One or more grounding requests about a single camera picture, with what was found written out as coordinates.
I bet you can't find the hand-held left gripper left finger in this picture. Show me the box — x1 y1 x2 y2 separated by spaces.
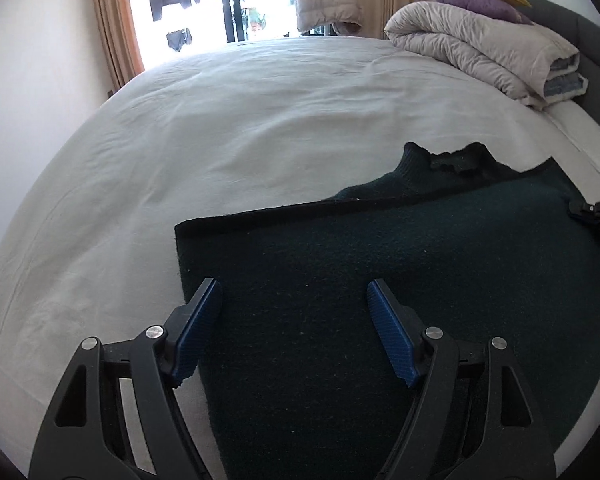
27 276 224 480

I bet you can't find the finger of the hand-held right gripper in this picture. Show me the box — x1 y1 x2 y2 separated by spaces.
567 196 600 243

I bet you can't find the balcony glass door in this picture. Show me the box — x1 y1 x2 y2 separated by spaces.
125 0 348 68

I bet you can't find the beige puffer vest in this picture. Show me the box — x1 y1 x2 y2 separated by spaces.
295 0 365 37

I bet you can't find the folded beige duvet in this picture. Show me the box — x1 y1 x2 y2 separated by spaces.
384 1 588 111

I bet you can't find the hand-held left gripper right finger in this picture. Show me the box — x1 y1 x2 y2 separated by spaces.
366 278 558 480

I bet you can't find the purple pillow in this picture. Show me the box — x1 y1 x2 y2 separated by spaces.
434 0 533 26

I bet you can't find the round bed with white sheet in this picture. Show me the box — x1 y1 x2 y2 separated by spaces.
0 35 600 480

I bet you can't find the dark grey headboard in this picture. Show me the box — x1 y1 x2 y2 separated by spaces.
515 0 600 146

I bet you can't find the hanging dark underwear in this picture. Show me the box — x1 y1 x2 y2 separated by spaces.
166 27 193 53

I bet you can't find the flat white pillow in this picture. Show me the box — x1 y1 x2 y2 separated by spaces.
545 101 600 176

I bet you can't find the dark green sweater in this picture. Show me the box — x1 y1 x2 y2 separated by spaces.
174 141 600 480

